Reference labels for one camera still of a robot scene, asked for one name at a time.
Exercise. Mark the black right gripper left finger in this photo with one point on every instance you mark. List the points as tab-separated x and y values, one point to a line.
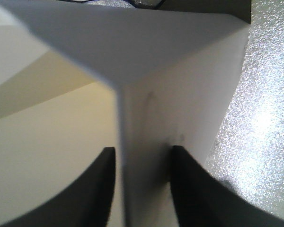
85	203

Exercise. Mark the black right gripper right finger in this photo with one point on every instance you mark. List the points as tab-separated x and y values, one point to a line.
202	201

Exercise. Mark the white plastic trash bin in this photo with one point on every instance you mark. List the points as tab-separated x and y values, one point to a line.
173	66

